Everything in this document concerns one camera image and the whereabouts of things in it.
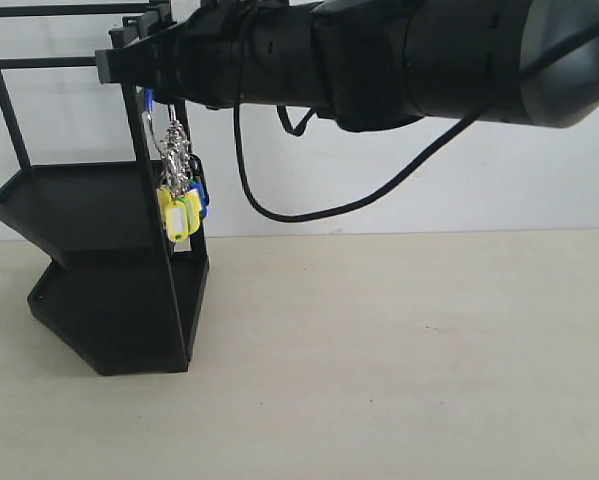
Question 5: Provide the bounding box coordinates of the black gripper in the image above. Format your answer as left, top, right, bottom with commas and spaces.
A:
94, 9, 250, 109

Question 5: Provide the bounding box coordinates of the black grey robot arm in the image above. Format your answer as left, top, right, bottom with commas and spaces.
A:
95, 1, 599, 132

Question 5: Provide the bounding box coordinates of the black cable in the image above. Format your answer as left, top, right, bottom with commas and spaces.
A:
231, 19, 599, 224

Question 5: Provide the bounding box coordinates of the black metal shelf rack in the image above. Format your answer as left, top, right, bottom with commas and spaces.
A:
0, 0, 211, 377

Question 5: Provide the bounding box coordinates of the bunch of colourful key tags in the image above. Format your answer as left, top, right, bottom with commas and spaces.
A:
141, 88, 209, 243

